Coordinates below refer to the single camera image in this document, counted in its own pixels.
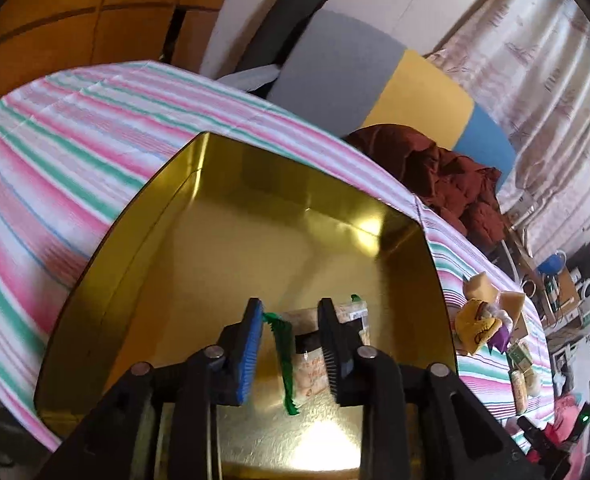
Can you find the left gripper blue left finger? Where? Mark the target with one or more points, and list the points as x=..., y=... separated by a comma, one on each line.
x=241, y=342

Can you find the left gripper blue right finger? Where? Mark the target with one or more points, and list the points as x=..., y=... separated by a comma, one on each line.
x=336, y=351

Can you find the green-edged rice cracker packet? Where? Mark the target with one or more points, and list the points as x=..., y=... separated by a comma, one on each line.
x=300, y=355

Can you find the tan sponge block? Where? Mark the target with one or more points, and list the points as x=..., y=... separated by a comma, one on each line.
x=480, y=288
x=512, y=303

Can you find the purple plastic bag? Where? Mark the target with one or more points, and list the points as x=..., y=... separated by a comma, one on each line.
x=499, y=341

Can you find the gold metal tin box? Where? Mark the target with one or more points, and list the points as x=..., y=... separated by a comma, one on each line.
x=221, y=223

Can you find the dark red quilted jacket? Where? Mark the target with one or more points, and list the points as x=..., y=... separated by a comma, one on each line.
x=462, y=192

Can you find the blue round fan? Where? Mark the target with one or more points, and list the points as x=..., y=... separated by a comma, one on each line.
x=554, y=264

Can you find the striped pink green bedsheet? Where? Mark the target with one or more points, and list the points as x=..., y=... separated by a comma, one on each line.
x=75, y=148

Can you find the grey yellow blue headboard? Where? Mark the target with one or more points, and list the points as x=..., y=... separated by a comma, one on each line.
x=344, y=74

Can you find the black rolled mat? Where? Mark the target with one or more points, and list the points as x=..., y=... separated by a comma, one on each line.
x=277, y=33

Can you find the patterned white curtain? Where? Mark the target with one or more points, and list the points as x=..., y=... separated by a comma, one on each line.
x=527, y=64

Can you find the wooden wardrobe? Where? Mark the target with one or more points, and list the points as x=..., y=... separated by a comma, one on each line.
x=40, y=37

